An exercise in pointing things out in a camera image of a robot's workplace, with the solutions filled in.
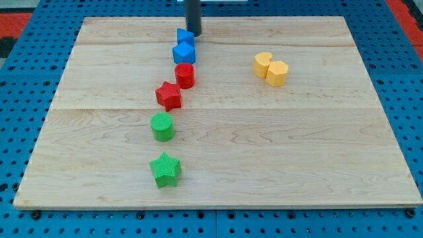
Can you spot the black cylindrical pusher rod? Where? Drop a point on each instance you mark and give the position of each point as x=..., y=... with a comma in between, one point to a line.
x=193, y=16

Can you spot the yellow heart block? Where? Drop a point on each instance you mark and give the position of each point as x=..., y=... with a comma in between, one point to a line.
x=261, y=63

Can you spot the yellow hexagon block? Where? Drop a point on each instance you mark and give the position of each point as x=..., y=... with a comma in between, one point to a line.
x=277, y=73

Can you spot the blue triangle block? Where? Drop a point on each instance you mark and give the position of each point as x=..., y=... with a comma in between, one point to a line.
x=186, y=36

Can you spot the blue cube block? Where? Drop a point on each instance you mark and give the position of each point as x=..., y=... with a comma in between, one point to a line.
x=184, y=53

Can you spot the red cylinder block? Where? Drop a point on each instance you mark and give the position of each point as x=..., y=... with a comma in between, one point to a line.
x=185, y=75

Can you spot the red star block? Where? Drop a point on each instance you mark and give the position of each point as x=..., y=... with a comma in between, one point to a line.
x=168, y=95

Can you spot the green cylinder block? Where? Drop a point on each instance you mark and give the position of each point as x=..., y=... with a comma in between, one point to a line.
x=162, y=126

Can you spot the green star block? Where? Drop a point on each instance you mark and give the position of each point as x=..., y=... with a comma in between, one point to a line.
x=166, y=170

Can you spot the light wooden board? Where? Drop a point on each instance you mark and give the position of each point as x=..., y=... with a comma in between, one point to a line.
x=320, y=141

